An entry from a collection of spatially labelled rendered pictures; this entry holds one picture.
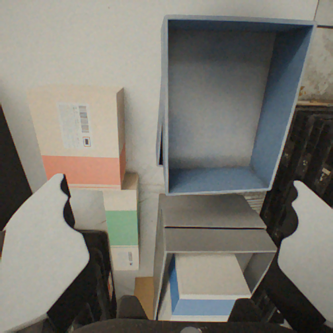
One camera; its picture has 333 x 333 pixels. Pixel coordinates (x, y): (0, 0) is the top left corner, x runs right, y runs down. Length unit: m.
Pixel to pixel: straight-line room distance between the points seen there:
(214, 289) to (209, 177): 0.18
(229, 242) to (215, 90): 0.25
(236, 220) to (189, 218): 0.09
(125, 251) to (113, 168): 0.22
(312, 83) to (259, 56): 1.07
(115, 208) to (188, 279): 0.18
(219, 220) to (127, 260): 0.24
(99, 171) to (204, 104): 0.19
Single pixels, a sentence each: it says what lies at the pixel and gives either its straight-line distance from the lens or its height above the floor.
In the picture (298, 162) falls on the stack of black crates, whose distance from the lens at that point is 0.98.
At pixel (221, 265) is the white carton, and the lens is 0.40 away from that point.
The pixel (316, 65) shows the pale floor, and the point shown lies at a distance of 1.36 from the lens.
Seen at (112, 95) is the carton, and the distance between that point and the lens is 0.28.
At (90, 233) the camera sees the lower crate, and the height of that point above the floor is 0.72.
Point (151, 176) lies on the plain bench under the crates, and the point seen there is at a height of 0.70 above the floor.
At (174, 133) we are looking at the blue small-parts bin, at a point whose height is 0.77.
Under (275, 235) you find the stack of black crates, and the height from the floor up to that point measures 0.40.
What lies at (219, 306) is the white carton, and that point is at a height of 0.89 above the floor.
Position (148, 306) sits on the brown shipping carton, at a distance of 0.63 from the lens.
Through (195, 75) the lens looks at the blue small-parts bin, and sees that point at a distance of 0.28.
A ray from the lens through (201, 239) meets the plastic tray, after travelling 0.36.
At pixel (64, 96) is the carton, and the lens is 0.30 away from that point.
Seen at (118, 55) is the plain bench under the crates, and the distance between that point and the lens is 0.35.
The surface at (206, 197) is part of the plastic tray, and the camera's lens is 0.45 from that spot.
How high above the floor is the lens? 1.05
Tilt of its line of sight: 61 degrees down
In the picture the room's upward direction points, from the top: 172 degrees clockwise
